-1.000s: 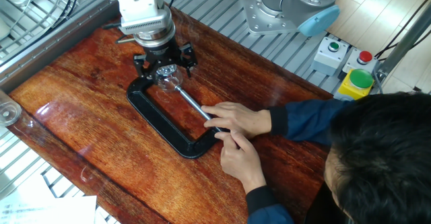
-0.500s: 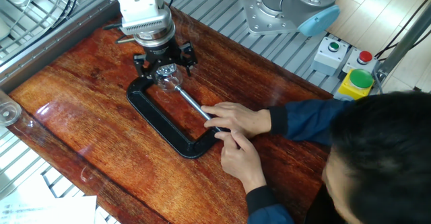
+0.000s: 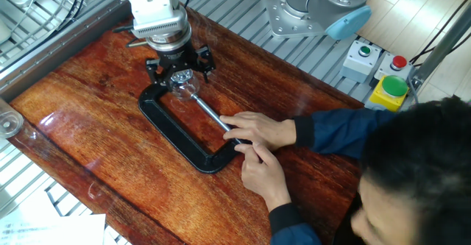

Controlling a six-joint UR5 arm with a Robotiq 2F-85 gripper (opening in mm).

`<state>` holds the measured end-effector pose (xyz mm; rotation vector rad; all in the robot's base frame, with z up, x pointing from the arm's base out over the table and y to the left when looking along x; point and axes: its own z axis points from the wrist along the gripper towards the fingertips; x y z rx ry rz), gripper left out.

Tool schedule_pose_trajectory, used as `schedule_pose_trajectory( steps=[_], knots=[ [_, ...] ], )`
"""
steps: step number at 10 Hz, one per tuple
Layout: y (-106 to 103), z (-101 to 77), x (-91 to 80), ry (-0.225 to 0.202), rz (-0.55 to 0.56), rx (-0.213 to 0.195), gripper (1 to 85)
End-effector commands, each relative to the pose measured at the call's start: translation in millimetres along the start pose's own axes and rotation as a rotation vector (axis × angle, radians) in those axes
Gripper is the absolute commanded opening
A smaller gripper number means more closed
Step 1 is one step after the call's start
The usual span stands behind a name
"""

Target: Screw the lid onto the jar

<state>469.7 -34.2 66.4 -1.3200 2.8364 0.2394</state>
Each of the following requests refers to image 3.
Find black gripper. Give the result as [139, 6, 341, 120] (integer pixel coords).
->
[145, 40, 217, 90]

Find small clear glass jar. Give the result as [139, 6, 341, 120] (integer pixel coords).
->
[169, 76, 202, 102]

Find black C-clamp with steel screw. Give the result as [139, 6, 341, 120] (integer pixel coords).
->
[138, 85, 253, 175]

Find person's left forearm blue sleeve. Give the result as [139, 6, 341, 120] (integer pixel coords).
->
[268, 202, 323, 245]

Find person's right forearm dark sleeve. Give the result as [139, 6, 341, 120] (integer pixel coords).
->
[293, 107, 398, 160]

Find person's right hand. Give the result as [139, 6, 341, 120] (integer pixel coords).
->
[219, 111, 297, 152]

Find person's left hand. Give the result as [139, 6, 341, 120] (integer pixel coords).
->
[234, 141, 292, 213]

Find grey box with green button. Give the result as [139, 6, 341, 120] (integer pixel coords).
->
[339, 40, 382, 85]

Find yellow box with green button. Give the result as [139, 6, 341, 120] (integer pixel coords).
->
[364, 74, 410, 113]

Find white printed paper sheets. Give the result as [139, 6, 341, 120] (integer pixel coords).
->
[0, 213, 108, 245]

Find grey box with red button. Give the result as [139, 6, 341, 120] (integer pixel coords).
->
[374, 52, 414, 82]

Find black table side panel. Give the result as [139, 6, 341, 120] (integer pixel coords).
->
[333, 193, 364, 245]

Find person's head black hair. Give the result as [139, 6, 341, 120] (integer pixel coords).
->
[349, 96, 471, 245]

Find white plastic wrist bracket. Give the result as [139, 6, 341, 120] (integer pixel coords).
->
[113, 0, 189, 40]

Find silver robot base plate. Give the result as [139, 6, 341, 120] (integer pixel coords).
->
[263, 0, 327, 40]

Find black cable bundle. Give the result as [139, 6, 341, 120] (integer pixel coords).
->
[0, 0, 88, 55]

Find thin grey cable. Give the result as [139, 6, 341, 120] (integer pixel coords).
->
[404, 76, 420, 104]

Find black cables beside post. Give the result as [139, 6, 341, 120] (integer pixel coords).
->
[408, 0, 471, 66]

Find aluminium frame post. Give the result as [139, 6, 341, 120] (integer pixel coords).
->
[409, 1, 471, 88]

